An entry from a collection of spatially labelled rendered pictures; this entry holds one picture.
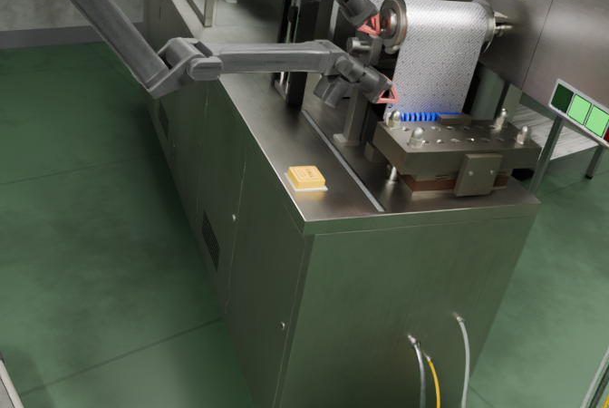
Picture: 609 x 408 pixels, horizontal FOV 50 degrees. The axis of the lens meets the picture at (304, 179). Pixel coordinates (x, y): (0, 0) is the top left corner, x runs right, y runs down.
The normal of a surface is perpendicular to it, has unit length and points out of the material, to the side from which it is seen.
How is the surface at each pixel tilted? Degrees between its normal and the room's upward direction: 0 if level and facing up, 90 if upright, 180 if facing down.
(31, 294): 0
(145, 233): 0
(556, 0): 90
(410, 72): 90
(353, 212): 0
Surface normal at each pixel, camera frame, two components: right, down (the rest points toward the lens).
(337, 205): 0.15, -0.85
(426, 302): 0.34, 0.52
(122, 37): 0.55, 0.58
